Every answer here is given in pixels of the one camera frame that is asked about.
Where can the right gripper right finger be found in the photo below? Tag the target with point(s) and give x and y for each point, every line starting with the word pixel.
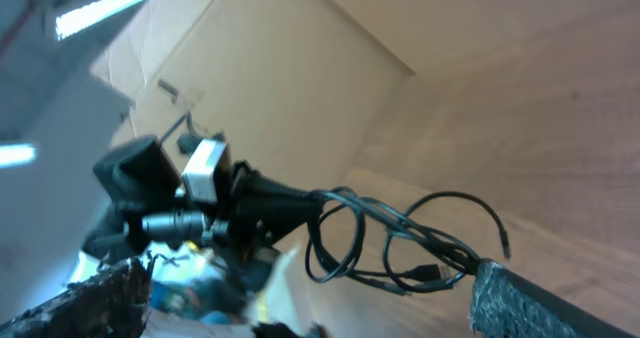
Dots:
pixel 504 304

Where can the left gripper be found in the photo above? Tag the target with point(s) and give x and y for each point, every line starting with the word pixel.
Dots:
pixel 255 211

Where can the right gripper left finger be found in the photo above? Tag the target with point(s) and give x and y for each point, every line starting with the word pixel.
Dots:
pixel 112 303

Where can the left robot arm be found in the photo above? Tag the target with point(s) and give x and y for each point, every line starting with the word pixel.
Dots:
pixel 149 204

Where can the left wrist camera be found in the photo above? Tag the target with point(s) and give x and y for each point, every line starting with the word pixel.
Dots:
pixel 205 169

